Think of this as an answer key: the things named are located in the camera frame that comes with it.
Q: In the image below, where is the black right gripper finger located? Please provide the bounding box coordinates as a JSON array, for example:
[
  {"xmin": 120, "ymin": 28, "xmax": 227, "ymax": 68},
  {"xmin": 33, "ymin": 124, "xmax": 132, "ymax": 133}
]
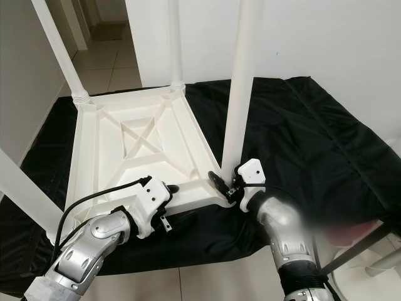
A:
[{"xmin": 208, "ymin": 171, "xmax": 230, "ymax": 196}]

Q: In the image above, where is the white plastic children table top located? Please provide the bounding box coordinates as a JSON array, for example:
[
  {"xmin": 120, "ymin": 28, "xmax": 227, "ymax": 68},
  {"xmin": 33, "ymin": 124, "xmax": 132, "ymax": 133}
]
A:
[{"xmin": 66, "ymin": 87, "xmax": 232, "ymax": 220}]

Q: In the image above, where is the white plastic table leg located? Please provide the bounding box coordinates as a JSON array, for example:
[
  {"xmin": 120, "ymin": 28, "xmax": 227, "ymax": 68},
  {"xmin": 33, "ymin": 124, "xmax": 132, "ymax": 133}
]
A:
[
  {"xmin": 31, "ymin": 0, "xmax": 90, "ymax": 106},
  {"xmin": 0, "ymin": 150, "xmax": 66, "ymax": 244},
  {"xmin": 221, "ymin": 0, "xmax": 264, "ymax": 176},
  {"xmin": 168, "ymin": 0, "xmax": 185, "ymax": 92}
]

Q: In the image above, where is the black fabric table cloth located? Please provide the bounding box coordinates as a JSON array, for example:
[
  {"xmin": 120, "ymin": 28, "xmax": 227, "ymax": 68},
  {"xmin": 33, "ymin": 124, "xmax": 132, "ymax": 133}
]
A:
[{"xmin": 0, "ymin": 77, "xmax": 401, "ymax": 295}]

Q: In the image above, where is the pink round stool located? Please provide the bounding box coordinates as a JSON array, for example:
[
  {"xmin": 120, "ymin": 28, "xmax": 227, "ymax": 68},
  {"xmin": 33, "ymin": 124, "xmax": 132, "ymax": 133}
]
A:
[{"xmin": 329, "ymin": 224, "xmax": 383, "ymax": 243}]

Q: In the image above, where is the black metal pole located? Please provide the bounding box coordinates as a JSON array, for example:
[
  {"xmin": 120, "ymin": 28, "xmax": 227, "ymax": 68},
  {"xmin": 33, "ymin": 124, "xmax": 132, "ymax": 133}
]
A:
[{"xmin": 320, "ymin": 226, "xmax": 401, "ymax": 273}]

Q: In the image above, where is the white round floor fan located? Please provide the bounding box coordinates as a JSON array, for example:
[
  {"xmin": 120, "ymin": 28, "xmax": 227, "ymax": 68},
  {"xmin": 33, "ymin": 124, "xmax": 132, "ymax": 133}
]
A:
[{"xmin": 332, "ymin": 248, "xmax": 401, "ymax": 295}]

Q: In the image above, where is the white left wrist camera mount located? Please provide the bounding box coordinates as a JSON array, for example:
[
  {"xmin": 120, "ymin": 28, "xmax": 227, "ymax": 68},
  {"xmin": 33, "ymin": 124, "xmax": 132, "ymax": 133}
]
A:
[{"xmin": 132, "ymin": 177, "xmax": 171, "ymax": 238}]

